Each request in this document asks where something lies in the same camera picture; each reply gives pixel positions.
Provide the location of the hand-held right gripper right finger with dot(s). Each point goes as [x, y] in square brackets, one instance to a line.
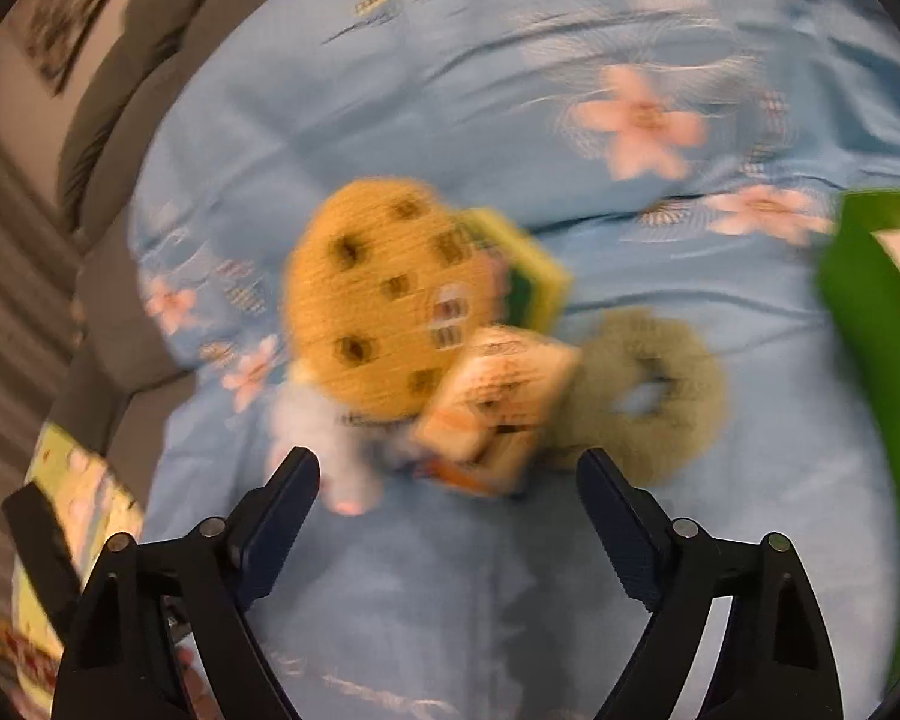
[626, 532]

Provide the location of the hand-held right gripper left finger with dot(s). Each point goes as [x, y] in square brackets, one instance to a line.
[274, 532]

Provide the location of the white plush toy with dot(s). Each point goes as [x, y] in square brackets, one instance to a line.
[307, 420]

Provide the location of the orange white tissue packet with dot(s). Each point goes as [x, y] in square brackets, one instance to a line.
[495, 390]

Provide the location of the round cookie plush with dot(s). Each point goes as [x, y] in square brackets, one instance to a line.
[375, 292]

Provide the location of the green box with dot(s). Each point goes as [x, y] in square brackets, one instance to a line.
[862, 315]

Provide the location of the olive green plush toy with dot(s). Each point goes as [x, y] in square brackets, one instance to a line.
[690, 420]

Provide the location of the colourful printed cloth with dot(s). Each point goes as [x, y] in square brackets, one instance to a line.
[82, 480]

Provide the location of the yellow green sponge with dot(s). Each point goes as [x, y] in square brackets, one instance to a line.
[532, 277]

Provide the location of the blue floral bedsheet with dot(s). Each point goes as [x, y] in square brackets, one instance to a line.
[420, 127]

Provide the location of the grey padded headboard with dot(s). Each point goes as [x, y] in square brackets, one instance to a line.
[157, 52]

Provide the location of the framed wall picture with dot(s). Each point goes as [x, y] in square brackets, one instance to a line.
[67, 7]

